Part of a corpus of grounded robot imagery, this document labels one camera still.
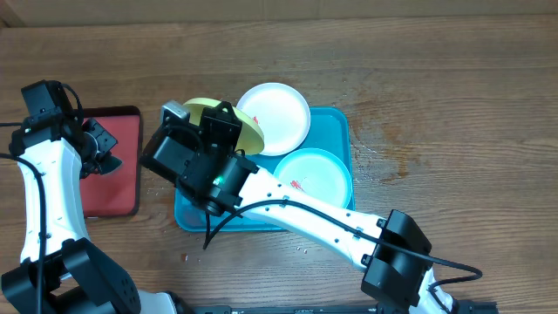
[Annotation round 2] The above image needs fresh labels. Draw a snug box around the yellow-green plate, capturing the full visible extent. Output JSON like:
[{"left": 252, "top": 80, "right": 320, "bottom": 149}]
[{"left": 182, "top": 98, "right": 264, "bottom": 155}]

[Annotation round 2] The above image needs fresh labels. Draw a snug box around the white plate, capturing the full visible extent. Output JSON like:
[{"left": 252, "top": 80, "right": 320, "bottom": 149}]
[{"left": 237, "top": 83, "right": 310, "bottom": 156}]

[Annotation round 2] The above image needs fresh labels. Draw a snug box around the light blue plate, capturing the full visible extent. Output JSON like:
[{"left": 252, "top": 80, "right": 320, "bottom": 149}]
[{"left": 274, "top": 148, "right": 353, "bottom": 208}]

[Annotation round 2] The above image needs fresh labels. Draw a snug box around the green scouring sponge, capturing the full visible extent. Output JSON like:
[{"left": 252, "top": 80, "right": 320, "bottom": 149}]
[{"left": 98, "top": 155, "right": 122, "bottom": 175}]

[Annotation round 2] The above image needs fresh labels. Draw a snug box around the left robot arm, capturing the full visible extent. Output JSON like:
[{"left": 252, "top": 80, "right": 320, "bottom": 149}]
[{"left": 1, "top": 80, "right": 191, "bottom": 314}]

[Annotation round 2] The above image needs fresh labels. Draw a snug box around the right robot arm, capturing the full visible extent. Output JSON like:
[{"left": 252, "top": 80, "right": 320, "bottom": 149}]
[{"left": 140, "top": 98, "right": 459, "bottom": 313}]

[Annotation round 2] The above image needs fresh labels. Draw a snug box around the dark tray with red liquid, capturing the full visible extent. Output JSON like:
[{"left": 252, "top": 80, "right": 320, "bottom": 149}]
[{"left": 80, "top": 106, "right": 143, "bottom": 217}]

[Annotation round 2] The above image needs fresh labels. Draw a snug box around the teal plastic tray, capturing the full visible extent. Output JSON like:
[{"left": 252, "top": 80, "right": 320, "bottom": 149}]
[{"left": 174, "top": 107, "right": 355, "bottom": 232}]

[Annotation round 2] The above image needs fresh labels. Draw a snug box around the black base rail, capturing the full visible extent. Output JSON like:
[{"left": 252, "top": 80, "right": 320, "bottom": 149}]
[{"left": 186, "top": 300, "right": 499, "bottom": 314}]

